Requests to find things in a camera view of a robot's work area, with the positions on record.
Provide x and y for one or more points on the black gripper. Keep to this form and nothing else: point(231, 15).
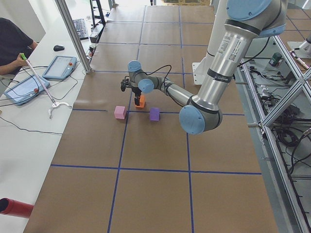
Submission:
point(136, 92)

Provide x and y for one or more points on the orange foam block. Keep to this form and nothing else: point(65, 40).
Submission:
point(142, 102)

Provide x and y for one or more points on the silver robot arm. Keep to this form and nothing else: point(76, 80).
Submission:
point(243, 21)

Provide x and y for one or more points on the light pink foam block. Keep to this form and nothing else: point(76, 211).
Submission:
point(120, 112)

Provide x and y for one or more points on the dark purple foam block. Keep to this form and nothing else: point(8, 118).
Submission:
point(154, 114)

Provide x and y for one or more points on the far blue teach pendant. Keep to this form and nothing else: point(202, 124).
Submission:
point(60, 68)

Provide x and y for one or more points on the blue teach pendant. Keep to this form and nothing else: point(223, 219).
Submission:
point(60, 68)
point(26, 90)

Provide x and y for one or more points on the long reacher grabber tool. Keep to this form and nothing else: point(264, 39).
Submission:
point(55, 104)

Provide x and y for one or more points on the black keyboard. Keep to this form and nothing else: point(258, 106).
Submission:
point(81, 28)

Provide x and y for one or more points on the black computer mouse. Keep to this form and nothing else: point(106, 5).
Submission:
point(58, 48)

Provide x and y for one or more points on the near blue teach pendant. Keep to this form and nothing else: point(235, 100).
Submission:
point(26, 90)

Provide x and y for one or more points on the person in black shirt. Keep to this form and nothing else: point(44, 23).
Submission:
point(13, 42)

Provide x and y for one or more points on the red cylinder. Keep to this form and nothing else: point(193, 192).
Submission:
point(15, 208)

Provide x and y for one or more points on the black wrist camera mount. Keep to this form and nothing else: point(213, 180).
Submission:
point(125, 83)

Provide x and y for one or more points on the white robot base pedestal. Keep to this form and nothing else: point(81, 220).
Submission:
point(199, 69)

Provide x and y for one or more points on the aluminium frame post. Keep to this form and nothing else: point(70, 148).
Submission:
point(65, 14)

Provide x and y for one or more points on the aluminium side frame rail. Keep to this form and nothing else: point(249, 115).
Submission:
point(276, 74)

